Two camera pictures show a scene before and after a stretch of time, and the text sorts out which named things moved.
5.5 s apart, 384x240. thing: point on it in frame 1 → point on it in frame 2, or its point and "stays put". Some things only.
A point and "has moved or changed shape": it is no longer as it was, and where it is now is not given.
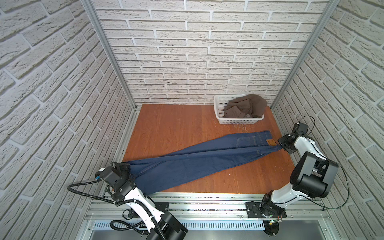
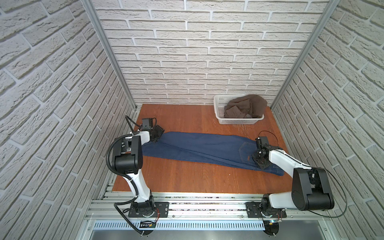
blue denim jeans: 142,174 has moved or changed shape
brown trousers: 248,106 stays put
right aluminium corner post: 331,6 stays put
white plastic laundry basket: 220,101 stays put
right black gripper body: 284,142 → 261,163
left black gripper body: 124,169 → 158,130
